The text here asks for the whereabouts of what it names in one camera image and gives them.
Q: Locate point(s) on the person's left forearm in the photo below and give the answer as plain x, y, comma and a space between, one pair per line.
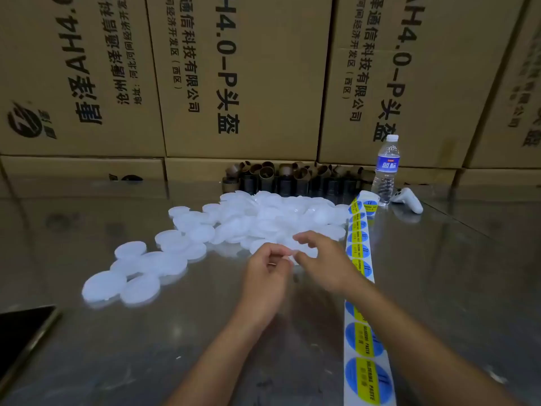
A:
220, 368

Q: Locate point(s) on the white handheld controller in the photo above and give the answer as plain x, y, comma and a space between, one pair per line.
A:
408, 198

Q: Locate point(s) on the person's right hand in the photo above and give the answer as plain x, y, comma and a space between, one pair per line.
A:
334, 266

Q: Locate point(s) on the sticker roll with backing strip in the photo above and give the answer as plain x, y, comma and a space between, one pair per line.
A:
369, 380

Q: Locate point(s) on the pile of white plastic lids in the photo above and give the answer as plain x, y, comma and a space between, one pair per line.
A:
253, 217

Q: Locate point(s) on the person's left hand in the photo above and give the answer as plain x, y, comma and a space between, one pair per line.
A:
262, 283

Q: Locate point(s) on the black phone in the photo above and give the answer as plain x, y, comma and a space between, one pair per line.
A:
21, 334

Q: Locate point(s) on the stack of brown cardboard boxes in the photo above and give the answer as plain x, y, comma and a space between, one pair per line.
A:
245, 80

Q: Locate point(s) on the row of dark cardboard tubes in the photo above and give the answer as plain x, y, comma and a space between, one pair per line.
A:
266, 177

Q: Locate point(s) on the person's right forearm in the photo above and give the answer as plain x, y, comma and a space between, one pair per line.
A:
423, 355

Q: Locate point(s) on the clear plastic water bottle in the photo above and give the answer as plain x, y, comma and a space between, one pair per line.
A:
386, 177

